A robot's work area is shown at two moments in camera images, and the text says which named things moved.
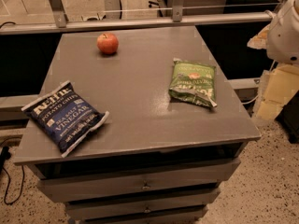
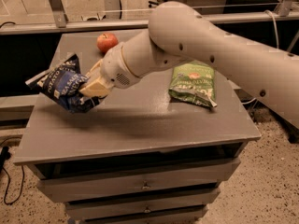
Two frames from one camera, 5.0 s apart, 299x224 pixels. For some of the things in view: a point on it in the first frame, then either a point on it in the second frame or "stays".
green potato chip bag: (193, 82) stays
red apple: (107, 43) stays
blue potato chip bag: (61, 119) to (62, 83)
